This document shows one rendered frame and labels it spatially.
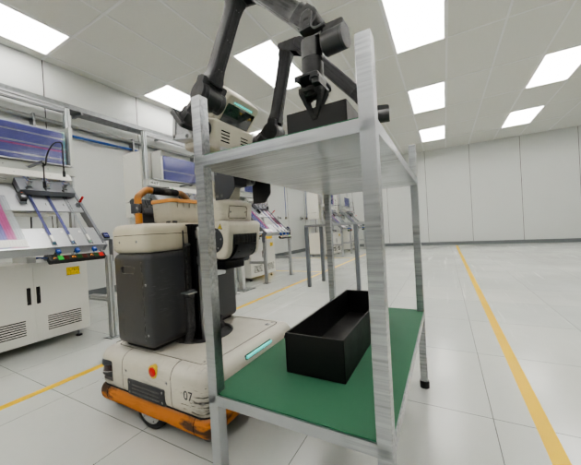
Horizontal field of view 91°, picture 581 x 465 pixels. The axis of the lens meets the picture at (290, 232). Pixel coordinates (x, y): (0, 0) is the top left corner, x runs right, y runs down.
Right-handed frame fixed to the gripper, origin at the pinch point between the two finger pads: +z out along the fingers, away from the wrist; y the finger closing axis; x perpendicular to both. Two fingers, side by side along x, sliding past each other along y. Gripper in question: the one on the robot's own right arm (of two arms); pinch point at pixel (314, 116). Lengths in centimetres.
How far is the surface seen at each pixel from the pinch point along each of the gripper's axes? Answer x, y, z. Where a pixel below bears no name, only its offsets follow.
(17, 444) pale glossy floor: 115, -29, 106
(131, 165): 280, 125, -50
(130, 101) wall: 398, 203, -180
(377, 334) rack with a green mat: -18, -18, 49
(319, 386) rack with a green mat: 0, -4, 70
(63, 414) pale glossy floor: 120, -12, 106
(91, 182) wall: 395, 141, -47
